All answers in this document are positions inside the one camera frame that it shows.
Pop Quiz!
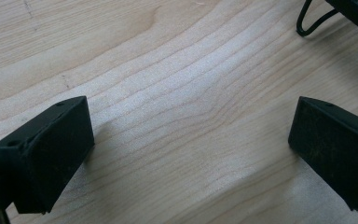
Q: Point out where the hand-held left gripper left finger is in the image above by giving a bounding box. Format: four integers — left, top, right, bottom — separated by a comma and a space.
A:
0, 95, 96, 216

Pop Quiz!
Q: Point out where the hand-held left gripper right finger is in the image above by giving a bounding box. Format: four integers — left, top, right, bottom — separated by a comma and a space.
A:
287, 95, 358, 213

